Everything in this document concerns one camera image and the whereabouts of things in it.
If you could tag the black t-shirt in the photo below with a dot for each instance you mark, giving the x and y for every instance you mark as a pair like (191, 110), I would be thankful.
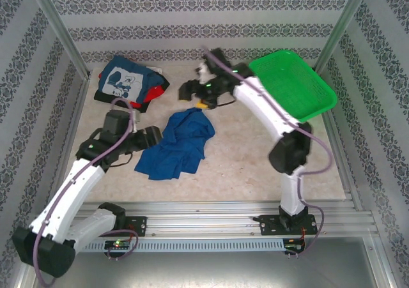
(102, 97)

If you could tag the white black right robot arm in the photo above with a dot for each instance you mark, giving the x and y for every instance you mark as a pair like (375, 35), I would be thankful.
(255, 103)

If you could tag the green plastic basket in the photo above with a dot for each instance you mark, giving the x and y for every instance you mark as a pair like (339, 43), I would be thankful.
(287, 77)

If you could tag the teal cartoon print t-shirt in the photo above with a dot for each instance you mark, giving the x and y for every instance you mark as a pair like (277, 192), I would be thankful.
(118, 74)

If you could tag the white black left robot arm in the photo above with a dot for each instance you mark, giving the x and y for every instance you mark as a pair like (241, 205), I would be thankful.
(80, 179)

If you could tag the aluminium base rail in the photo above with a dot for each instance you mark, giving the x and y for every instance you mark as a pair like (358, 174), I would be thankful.
(207, 217)

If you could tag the white folded cloth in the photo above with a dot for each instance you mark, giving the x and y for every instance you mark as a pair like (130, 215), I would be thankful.
(157, 69)

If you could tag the small circuit board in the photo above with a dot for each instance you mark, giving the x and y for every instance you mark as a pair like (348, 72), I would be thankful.
(117, 244)
(294, 242)

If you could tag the aluminium frame post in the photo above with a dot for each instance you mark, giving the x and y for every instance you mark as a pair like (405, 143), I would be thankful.
(57, 26)
(343, 23)

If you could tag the blue t-shirt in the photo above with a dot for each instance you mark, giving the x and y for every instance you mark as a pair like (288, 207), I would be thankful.
(179, 141)

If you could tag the grey metal panel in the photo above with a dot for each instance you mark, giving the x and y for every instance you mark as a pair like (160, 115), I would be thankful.
(207, 270)

